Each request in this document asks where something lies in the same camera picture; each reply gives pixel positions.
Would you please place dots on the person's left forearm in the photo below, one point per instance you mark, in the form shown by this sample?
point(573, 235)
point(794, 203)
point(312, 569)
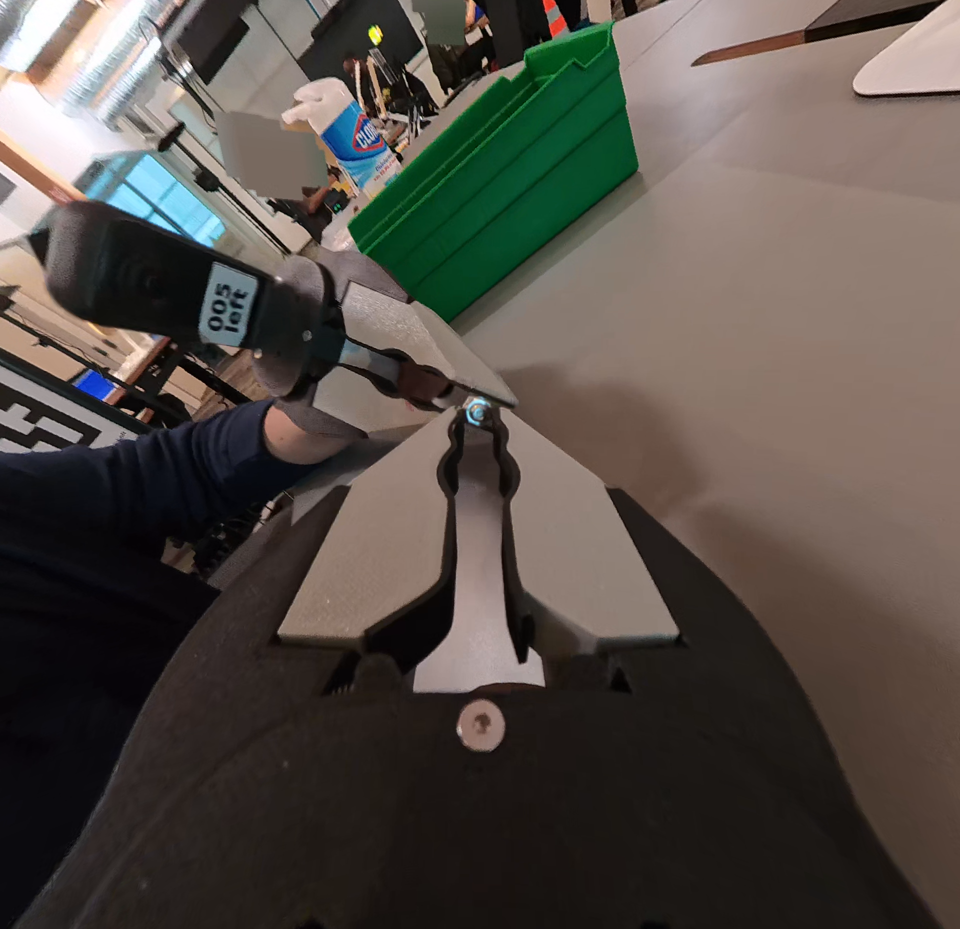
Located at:
point(187, 464)

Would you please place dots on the green plastic bin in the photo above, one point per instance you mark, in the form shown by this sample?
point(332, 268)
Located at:
point(510, 194)

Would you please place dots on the person's torso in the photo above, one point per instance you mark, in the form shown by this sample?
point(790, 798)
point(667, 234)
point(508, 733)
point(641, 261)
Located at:
point(60, 681)

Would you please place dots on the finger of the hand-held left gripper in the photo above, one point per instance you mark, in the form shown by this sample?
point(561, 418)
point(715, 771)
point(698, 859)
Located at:
point(352, 404)
point(420, 336)

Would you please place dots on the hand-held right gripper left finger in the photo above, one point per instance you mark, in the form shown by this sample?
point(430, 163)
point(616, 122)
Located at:
point(375, 561)

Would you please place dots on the black wall screen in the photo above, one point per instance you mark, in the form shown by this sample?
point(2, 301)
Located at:
point(352, 36)

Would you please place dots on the black white printed sign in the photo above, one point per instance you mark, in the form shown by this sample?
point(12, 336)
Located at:
point(45, 419)

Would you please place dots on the black studio light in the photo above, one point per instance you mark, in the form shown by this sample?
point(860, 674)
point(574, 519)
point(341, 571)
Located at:
point(217, 21)

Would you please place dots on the white document stand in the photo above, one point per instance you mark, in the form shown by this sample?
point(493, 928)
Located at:
point(915, 59)

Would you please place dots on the disinfectant wipes canister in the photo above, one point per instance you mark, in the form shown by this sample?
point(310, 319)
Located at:
point(360, 149)

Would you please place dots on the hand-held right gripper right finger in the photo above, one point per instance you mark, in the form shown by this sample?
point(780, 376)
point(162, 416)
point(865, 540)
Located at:
point(577, 561)

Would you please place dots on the orange traffic cone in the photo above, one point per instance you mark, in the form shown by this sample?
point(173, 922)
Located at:
point(555, 14)

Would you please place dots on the small silver bolt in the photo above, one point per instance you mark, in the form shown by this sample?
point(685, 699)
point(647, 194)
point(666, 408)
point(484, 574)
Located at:
point(473, 417)

